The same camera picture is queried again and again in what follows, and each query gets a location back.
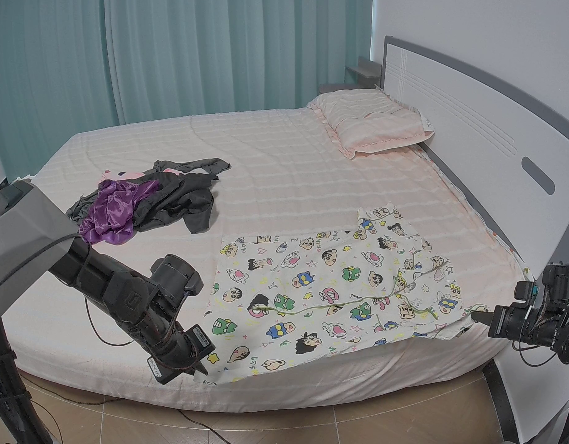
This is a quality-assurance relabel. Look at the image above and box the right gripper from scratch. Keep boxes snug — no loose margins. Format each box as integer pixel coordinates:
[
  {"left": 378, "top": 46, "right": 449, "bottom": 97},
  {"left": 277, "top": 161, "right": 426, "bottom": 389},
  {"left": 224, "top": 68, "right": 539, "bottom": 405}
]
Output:
[{"left": 471, "top": 304, "right": 534, "bottom": 341}]

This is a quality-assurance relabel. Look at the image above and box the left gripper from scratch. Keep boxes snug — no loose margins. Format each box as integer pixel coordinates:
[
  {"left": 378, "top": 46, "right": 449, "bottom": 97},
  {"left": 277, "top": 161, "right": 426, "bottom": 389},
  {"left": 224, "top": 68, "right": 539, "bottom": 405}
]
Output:
[{"left": 147, "top": 327, "right": 210, "bottom": 384}]

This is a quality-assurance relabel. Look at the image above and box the white printed pyjama top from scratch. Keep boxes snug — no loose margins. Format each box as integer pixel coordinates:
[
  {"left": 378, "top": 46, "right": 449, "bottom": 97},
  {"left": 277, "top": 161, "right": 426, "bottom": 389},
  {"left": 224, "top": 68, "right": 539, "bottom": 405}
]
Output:
[{"left": 206, "top": 204, "right": 475, "bottom": 385}]

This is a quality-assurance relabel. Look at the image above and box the bed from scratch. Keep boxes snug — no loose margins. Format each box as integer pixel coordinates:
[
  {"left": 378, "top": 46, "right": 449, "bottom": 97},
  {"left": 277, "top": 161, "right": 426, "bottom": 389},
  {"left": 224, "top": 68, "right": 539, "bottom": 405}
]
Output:
[{"left": 6, "top": 35, "right": 569, "bottom": 444}]

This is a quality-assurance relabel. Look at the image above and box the dark grey garment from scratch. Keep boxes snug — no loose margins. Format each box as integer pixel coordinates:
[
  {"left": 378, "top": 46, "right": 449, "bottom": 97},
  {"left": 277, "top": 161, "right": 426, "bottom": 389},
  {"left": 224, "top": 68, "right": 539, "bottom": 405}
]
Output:
[{"left": 66, "top": 157, "right": 232, "bottom": 236}]

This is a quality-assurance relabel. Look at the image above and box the purple satin garment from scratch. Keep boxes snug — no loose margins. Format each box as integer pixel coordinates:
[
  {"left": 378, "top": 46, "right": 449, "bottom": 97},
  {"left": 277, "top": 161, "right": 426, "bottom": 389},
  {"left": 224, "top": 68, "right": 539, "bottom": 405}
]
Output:
[{"left": 78, "top": 179, "right": 161, "bottom": 245}]

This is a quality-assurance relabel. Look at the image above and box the pink garment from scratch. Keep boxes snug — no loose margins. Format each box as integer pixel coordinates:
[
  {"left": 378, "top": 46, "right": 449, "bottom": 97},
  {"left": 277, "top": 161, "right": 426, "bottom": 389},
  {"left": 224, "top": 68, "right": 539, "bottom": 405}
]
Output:
[{"left": 98, "top": 167, "right": 183, "bottom": 185}]

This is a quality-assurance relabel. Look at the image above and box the pink striped pillow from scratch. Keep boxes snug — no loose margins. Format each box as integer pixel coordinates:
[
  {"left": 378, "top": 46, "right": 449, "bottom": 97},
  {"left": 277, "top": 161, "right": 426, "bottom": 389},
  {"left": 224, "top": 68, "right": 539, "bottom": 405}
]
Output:
[{"left": 307, "top": 88, "right": 436, "bottom": 160}]

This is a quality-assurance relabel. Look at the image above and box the grey bedside shelf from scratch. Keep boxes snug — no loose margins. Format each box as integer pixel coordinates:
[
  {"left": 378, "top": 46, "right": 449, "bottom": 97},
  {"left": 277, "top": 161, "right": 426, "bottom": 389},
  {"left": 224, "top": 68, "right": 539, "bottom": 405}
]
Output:
[{"left": 319, "top": 56, "right": 383, "bottom": 94}]

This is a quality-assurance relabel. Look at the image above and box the blue-green curtain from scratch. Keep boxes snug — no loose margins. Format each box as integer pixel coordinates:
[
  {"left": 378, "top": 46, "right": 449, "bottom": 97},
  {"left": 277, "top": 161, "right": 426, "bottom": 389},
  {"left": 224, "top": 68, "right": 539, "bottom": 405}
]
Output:
[
  {"left": 0, "top": 0, "right": 121, "bottom": 180},
  {"left": 104, "top": 0, "right": 376, "bottom": 126}
]

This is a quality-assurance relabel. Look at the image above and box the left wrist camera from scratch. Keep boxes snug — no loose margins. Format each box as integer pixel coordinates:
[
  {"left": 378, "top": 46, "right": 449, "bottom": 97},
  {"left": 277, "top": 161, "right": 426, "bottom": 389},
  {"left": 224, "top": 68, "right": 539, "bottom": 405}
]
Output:
[{"left": 188, "top": 324, "right": 217, "bottom": 358}]

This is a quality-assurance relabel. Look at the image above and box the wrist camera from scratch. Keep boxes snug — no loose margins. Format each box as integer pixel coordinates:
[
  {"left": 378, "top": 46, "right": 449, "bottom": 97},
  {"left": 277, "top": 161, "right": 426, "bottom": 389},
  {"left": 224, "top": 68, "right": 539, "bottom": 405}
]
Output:
[
  {"left": 188, "top": 324, "right": 217, "bottom": 358},
  {"left": 516, "top": 281, "right": 539, "bottom": 303}
]

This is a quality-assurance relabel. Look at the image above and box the black cable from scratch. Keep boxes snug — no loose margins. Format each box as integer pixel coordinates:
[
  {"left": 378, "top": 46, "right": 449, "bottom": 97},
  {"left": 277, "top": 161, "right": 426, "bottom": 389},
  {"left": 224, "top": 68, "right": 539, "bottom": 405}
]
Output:
[
  {"left": 84, "top": 293, "right": 141, "bottom": 347},
  {"left": 517, "top": 342, "right": 562, "bottom": 366},
  {"left": 176, "top": 407, "right": 253, "bottom": 435}
]

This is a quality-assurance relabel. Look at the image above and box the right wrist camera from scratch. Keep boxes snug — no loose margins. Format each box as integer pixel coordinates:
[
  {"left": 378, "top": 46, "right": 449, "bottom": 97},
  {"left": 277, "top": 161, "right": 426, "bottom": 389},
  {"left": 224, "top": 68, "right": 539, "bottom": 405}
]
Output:
[{"left": 516, "top": 281, "right": 539, "bottom": 303}]

